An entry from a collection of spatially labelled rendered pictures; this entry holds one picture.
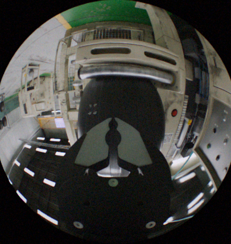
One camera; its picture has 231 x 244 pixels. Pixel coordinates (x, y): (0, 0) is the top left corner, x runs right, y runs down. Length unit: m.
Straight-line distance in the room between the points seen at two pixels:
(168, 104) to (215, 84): 0.35
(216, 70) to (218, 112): 0.23
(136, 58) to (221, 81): 0.46
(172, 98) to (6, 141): 11.70
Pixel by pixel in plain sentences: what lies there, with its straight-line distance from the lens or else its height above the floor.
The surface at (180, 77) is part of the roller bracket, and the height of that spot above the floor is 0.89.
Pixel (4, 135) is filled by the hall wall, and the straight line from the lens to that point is 11.33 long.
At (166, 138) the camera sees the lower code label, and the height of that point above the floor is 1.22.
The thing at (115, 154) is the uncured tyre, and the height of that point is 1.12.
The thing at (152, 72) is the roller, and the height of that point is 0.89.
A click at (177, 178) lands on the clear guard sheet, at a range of 0.85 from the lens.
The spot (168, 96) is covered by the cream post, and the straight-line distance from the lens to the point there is 0.44.
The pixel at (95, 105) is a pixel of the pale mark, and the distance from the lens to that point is 0.23.
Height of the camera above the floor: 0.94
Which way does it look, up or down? 25 degrees up
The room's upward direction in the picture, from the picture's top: 179 degrees counter-clockwise
